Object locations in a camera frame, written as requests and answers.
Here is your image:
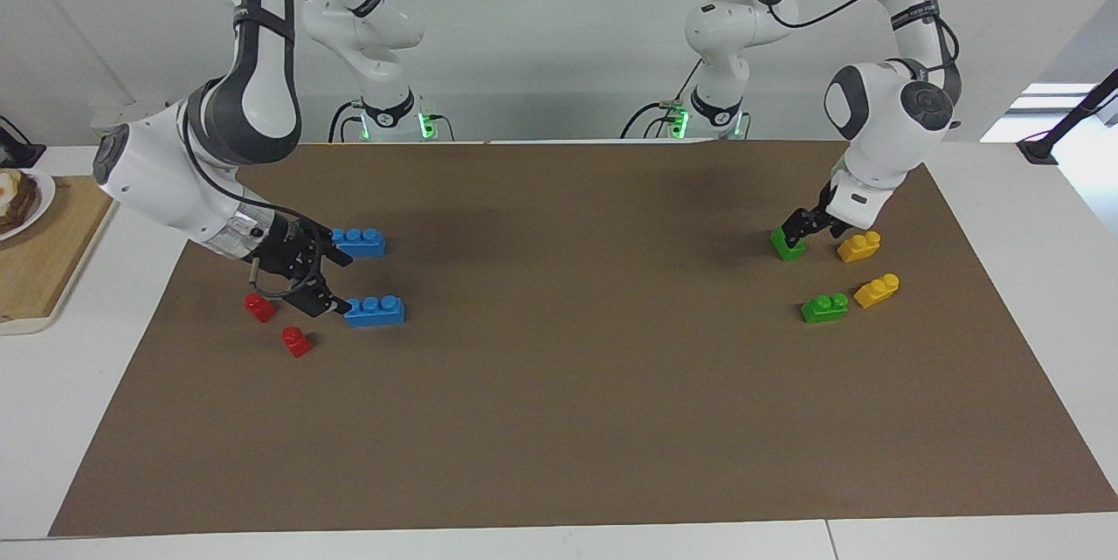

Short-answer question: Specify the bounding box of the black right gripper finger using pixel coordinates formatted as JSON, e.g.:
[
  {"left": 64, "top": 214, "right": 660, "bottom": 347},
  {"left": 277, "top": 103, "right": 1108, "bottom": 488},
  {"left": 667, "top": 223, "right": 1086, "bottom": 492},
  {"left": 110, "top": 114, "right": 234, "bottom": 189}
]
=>
[
  {"left": 286, "top": 278, "right": 353, "bottom": 319},
  {"left": 310, "top": 227, "right": 355, "bottom": 270}
]

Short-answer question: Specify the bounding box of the plain green two-stud block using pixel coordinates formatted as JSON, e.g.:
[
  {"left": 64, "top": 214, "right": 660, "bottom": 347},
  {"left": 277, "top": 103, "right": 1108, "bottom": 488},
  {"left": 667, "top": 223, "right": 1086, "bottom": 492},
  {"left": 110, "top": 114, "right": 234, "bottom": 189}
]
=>
[{"left": 769, "top": 226, "right": 807, "bottom": 263}]

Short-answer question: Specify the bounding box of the blue three-stud block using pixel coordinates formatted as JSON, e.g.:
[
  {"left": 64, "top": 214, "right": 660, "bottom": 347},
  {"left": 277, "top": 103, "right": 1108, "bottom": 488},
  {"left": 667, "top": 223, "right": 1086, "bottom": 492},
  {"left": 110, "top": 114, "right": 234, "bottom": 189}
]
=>
[
  {"left": 343, "top": 294, "right": 407, "bottom": 329},
  {"left": 330, "top": 228, "right": 387, "bottom": 259}
]

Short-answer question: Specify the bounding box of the yellow two-stud block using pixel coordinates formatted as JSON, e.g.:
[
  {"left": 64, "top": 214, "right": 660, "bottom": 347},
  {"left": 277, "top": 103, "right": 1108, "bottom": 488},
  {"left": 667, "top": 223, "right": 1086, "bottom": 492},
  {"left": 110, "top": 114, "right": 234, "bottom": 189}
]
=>
[
  {"left": 837, "top": 231, "right": 882, "bottom": 264},
  {"left": 853, "top": 273, "right": 901, "bottom": 309}
]

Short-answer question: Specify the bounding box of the green block with white-printed studs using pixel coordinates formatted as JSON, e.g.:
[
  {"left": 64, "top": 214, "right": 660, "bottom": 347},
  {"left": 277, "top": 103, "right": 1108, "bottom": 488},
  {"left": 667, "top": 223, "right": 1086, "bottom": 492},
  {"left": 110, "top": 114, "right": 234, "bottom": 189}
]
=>
[{"left": 801, "top": 293, "right": 850, "bottom": 324}]

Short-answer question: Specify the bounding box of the wooden cutting board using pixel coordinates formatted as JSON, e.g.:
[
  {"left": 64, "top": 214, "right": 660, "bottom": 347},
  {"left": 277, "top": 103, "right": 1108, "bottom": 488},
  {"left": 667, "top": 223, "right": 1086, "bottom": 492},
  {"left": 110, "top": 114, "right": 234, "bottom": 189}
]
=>
[{"left": 0, "top": 175, "right": 118, "bottom": 336}]

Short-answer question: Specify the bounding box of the white plate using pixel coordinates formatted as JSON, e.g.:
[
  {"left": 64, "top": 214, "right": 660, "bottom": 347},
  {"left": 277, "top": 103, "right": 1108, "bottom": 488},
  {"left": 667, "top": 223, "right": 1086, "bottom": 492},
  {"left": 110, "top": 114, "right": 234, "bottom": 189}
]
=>
[{"left": 0, "top": 169, "right": 57, "bottom": 242}]

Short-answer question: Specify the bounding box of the brown table mat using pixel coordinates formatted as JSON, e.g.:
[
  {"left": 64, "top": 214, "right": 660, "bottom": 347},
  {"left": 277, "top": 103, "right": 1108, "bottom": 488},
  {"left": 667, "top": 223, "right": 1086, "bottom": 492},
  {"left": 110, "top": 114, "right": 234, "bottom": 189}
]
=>
[{"left": 48, "top": 139, "right": 1118, "bottom": 537}]

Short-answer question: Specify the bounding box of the brown bread with egg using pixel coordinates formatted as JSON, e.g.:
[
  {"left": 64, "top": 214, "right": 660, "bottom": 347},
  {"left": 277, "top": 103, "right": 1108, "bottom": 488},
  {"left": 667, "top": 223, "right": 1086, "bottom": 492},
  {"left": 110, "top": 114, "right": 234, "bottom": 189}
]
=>
[{"left": 0, "top": 169, "right": 40, "bottom": 236}]

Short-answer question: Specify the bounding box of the black clamp stand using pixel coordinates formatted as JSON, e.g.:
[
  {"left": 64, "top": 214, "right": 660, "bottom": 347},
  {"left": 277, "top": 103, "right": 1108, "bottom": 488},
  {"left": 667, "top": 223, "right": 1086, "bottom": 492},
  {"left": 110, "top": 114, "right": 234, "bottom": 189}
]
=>
[{"left": 0, "top": 116, "right": 47, "bottom": 169}]

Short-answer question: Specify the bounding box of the black right base cable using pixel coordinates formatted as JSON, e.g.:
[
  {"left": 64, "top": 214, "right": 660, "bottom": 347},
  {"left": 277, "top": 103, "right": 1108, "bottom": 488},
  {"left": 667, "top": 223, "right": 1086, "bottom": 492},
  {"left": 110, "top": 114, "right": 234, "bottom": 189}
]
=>
[{"left": 328, "top": 100, "right": 361, "bottom": 144}]

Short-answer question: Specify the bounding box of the black base cable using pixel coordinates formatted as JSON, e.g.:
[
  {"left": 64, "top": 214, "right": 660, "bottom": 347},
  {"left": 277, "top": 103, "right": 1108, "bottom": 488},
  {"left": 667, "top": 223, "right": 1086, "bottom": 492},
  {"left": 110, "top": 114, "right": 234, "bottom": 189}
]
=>
[
  {"left": 619, "top": 60, "right": 704, "bottom": 141},
  {"left": 328, "top": 100, "right": 361, "bottom": 144}
]

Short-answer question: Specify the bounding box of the black left base cable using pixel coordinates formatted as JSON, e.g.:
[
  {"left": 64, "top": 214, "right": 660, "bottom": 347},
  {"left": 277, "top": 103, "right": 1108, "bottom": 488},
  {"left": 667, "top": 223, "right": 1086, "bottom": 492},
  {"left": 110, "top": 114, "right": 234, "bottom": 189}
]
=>
[{"left": 619, "top": 60, "right": 704, "bottom": 141}]

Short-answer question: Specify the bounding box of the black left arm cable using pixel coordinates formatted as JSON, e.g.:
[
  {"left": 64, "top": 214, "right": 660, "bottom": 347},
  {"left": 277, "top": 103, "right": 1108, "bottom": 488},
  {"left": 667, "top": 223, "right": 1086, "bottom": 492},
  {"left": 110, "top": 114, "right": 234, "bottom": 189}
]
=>
[{"left": 723, "top": 0, "right": 963, "bottom": 76}]

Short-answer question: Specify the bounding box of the black camera stand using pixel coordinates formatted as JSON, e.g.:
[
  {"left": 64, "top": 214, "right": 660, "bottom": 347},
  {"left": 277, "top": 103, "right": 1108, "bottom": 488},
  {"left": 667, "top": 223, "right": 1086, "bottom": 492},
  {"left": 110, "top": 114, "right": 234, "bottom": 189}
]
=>
[{"left": 1017, "top": 69, "right": 1118, "bottom": 167}]

